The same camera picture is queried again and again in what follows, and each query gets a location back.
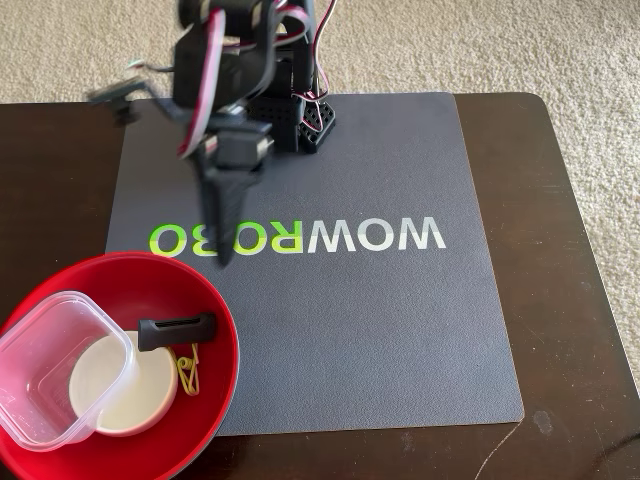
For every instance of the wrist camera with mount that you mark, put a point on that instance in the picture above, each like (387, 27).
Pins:
(120, 92)

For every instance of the dark grey plastic part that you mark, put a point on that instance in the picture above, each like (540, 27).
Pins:
(175, 332)

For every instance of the grey WOWROBO mat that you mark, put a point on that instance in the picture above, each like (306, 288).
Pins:
(375, 325)

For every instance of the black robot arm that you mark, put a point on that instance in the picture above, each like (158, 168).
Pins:
(235, 65)

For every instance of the yellow-green clothespin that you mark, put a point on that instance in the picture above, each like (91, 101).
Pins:
(190, 387)

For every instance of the red bowl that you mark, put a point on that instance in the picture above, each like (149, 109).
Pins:
(210, 300)

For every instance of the clear plastic container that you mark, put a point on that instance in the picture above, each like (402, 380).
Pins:
(45, 380)

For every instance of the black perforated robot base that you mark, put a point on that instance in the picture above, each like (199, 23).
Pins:
(320, 120)

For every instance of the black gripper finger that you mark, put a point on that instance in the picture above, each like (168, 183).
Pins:
(227, 210)

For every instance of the small white bowl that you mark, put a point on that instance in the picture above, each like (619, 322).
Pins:
(150, 385)

